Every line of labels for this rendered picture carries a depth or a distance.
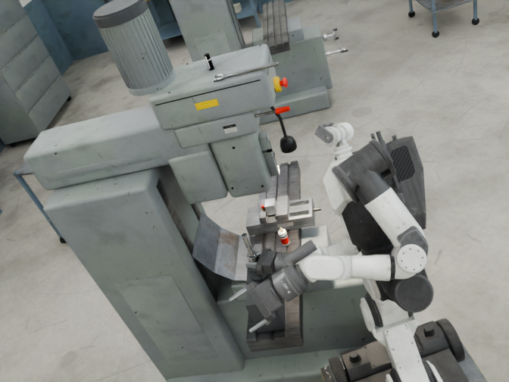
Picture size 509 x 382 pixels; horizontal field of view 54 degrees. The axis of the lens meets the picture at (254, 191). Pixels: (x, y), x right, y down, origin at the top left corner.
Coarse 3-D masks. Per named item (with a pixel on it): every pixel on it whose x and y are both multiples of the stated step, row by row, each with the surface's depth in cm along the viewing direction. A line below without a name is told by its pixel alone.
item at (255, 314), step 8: (248, 272) 215; (256, 272) 214; (248, 280) 211; (256, 280) 209; (272, 280) 208; (248, 296) 205; (248, 304) 201; (248, 312) 204; (256, 312) 204; (280, 312) 207; (256, 320) 207; (272, 320) 206; (280, 320) 206; (264, 328) 210; (272, 328) 210; (280, 328) 210
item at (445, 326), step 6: (444, 318) 231; (438, 324) 230; (444, 324) 226; (450, 324) 225; (444, 330) 224; (450, 330) 223; (450, 336) 222; (456, 336) 221; (450, 342) 221; (456, 342) 221; (456, 348) 220; (462, 348) 220; (456, 354) 221; (462, 354) 221; (462, 360) 224
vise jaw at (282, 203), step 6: (282, 198) 260; (288, 198) 260; (276, 204) 258; (282, 204) 257; (288, 204) 257; (276, 210) 254; (282, 210) 253; (288, 210) 254; (276, 216) 251; (282, 216) 251; (288, 216) 251
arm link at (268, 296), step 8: (280, 272) 142; (264, 280) 144; (280, 280) 140; (288, 280) 139; (248, 288) 143; (256, 288) 142; (264, 288) 142; (272, 288) 141; (280, 288) 139; (288, 288) 139; (256, 296) 142; (264, 296) 142; (272, 296) 141; (280, 296) 141; (288, 296) 140; (296, 296) 142; (256, 304) 141; (264, 304) 141; (272, 304) 141; (280, 304) 141; (264, 312) 141; (272, 312) 142
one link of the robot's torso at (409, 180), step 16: (384, 144) 148; (400, 144) 151; (336, 160) 169; (400, 160) 151; (416, 160) 151; (400, 176) 152; (416, 176) 151; (336, 192) 153; (400, 192) 152; (416, 192) 152; (336, 208) 154; (352, 208) 153; (416, 208) 152; (352, 224) 155; (368, 224) 154; (352, 240) 159; (368, 240) 155; (384, 240) 155
